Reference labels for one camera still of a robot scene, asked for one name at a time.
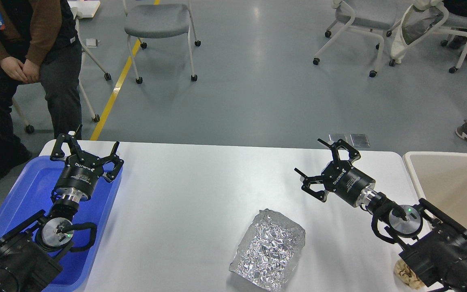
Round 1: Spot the left metal floor plate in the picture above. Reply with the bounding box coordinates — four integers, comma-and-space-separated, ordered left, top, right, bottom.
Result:
328, 133, 350, 143

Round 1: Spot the aluminium foil sheet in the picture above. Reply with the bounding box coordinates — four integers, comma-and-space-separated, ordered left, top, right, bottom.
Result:
229, 209, 306, 292

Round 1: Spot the metal floor plate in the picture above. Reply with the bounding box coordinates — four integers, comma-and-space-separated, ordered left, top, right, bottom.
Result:
349, 133, 371, 148
328, 133, 350, 143

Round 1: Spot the white floor socket box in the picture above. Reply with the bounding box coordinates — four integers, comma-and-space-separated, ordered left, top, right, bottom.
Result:
85, 38, 99, 48

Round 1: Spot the white mesh chair far right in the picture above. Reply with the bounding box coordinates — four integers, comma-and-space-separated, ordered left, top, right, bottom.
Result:
389, 0, 467, 73

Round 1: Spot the beige plastic bin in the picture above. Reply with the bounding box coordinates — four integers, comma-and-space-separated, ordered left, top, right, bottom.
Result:
403, 152, 467, 228

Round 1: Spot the white board on floor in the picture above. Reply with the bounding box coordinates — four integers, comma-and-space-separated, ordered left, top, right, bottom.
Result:
68, 0, 101, 19

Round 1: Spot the seated person in brown sweater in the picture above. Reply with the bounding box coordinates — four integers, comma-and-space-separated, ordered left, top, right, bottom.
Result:
0, 0, 83, 179

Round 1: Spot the grey chair with white frame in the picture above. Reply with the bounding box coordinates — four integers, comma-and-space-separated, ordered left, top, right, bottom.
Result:
122, 0, 201, 84

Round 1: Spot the grey chair right background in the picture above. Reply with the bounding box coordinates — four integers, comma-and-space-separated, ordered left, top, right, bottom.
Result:
313, 0, 397, 78

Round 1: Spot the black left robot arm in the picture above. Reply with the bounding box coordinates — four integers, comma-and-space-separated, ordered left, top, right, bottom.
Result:
0, 127, 124, 292

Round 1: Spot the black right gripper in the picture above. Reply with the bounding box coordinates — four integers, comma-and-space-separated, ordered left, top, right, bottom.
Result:
294, 138, 377, 208

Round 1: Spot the right metal floor plate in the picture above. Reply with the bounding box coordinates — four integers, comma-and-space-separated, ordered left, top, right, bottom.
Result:
349, 133, 371, 148

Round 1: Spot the blue plastic tray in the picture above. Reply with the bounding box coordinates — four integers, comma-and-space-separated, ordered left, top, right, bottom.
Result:
0, 156, 123, 292

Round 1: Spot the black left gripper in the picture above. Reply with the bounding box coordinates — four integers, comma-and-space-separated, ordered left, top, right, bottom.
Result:
50, 125, 124, 202

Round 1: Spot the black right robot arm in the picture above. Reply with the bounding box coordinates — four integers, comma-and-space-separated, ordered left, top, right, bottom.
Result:
300, 139, 467, 292

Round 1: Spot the white chair under person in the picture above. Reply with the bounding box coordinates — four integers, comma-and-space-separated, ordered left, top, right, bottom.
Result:
11, 6, 112, 134

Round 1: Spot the crumpled brown paper ball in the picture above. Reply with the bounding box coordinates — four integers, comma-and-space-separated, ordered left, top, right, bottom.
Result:
394, 259, 426, 290

